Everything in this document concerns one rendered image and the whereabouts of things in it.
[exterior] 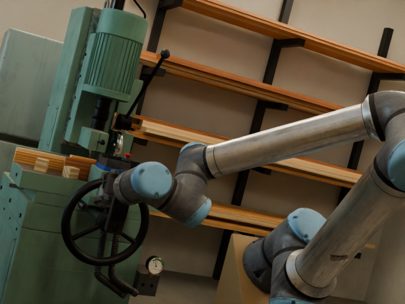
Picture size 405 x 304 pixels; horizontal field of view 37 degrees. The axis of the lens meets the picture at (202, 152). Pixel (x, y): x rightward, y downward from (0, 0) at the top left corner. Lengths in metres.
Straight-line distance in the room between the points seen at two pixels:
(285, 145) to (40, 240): 0.98
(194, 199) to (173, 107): 3.26
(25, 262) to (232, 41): 3.17
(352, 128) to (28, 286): 1.23
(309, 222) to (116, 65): 0.88
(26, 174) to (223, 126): 3.02
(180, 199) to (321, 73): 3.89
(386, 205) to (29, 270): 1.23
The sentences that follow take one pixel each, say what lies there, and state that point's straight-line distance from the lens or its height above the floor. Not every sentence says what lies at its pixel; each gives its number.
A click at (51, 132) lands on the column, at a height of 1.01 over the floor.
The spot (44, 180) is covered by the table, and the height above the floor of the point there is 0.88.
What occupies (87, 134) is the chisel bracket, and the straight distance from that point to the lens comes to 2.27.
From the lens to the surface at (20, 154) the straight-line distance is 2.23.
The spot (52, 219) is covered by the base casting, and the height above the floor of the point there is 0.76.
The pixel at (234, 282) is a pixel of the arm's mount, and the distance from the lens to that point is 1.98.
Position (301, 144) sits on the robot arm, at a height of 1.20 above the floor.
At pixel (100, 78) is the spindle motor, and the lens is 2.21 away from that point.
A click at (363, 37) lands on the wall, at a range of 5.53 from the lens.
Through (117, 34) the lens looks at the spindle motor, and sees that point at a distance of 2.21.
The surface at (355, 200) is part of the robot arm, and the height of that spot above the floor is 1.10.
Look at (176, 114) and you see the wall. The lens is 4.78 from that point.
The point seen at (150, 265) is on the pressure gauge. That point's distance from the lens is 2.22.
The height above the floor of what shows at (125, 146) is 1.03.
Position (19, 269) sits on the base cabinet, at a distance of 2.16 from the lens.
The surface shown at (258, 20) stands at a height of 2.01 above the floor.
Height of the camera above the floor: 1.18
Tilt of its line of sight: 2 degrees down
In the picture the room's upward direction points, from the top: 14 degrees clockwise
